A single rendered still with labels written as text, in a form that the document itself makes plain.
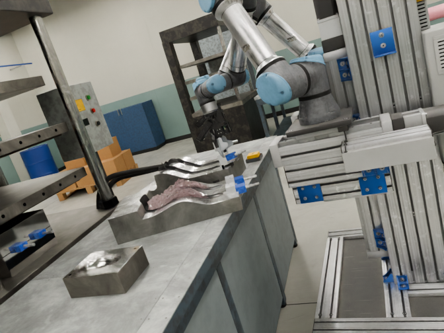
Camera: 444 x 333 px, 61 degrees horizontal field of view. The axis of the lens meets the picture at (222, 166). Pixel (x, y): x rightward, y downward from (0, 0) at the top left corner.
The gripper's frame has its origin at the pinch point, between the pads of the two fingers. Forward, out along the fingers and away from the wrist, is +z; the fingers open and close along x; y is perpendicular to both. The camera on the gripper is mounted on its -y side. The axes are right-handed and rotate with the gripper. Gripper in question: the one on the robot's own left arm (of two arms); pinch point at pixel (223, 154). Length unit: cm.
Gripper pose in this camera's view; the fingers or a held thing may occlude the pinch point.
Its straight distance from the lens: 174.8
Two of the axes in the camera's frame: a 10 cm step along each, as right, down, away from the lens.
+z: 3.7, 9.3, 0.6
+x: 3.2, -1.9, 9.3
